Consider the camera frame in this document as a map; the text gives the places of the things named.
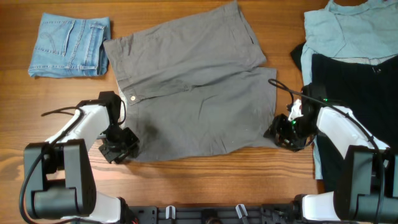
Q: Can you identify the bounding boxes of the grey shorts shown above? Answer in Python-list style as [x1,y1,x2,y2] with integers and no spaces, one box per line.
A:
[104,2,276,162]

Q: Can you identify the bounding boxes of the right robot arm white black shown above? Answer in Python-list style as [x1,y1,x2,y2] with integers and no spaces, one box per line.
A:
[264,79,397,223]

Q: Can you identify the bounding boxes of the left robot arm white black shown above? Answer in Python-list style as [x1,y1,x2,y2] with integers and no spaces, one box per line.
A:
[19,91,139,223]

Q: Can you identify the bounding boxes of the dark navy garment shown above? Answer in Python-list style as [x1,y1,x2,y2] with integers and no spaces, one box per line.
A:
[289,41,398,194]

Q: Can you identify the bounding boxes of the folded blue denim jeans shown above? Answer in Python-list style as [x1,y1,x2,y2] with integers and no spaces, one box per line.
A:
[28,13,111,78]

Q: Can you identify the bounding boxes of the light blue t-shirt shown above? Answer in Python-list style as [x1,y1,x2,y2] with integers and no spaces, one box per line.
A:
[300,0,398,180]

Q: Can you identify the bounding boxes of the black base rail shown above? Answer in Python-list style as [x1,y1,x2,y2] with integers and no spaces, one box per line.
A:
[130,204,299,224]

